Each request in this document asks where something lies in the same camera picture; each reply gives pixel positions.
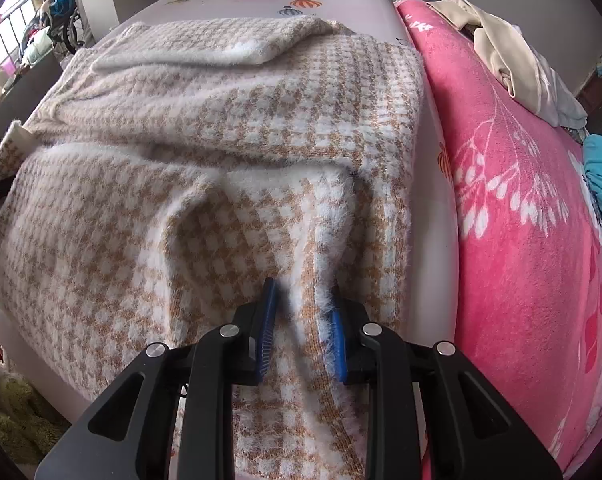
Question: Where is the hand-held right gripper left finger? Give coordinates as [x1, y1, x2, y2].
[35, 276, 277, 480]

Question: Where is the green plush toy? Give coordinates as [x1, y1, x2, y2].
[0, 360, 72, 466]

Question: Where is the dark cabinet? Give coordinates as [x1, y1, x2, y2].
[0, 52, 64, 131]

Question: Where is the wheelchair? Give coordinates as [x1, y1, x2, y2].
[46, 0, 89, 53]

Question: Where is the beige garment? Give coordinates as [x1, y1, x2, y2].
[426, 0, 547, 116]

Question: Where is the beige white houndstooth coat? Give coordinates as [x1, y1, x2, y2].
[0, 15, 424, 480]

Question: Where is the pink floral blanket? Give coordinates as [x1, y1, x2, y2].
[393, 0, 602, 476]

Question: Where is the lilac printed bed sheet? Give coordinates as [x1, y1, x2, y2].
[0, 0, 459, 461]

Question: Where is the pale grey-blue garment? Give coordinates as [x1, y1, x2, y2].
[531, 55, 589, 131]

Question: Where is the brown wooden door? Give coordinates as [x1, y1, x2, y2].
[576, 35, 602, 126]

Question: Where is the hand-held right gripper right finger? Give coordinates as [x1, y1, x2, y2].
[331, 294, 564, 480]

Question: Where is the metal railing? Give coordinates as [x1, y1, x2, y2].
[0, 0, 46, 86]

